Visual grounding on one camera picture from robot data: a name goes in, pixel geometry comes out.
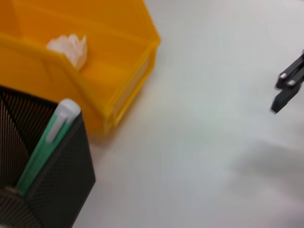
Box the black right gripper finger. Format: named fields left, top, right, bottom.
left=270, top=49, right=304, bottom=114

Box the white paper ball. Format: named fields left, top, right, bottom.
left=46, top=34, right=88, bottom=70

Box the mint green pen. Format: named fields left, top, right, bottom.
left=15, top=98, right=81, bottom=198

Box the black mesh pen holder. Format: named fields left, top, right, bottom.
left=0, top=85, right=96, bottom=228

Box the yellow plastic bin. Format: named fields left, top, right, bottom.
left=0, top=0, right=162, bottom=138

